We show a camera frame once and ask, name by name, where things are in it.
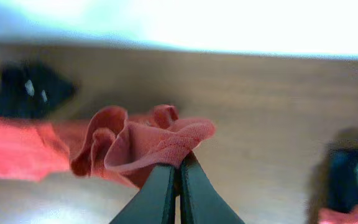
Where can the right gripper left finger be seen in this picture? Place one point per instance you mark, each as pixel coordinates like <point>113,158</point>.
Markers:
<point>155,201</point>

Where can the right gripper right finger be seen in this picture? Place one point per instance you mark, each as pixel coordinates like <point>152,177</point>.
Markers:
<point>199,202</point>

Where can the plain orange t-shirt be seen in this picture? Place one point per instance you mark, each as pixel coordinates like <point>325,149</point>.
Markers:
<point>112,145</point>

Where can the red McKinney printed t-shirt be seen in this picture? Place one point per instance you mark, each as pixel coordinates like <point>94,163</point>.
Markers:
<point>328,216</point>

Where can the black knit garment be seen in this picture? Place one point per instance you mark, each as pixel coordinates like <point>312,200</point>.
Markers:
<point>32,89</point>

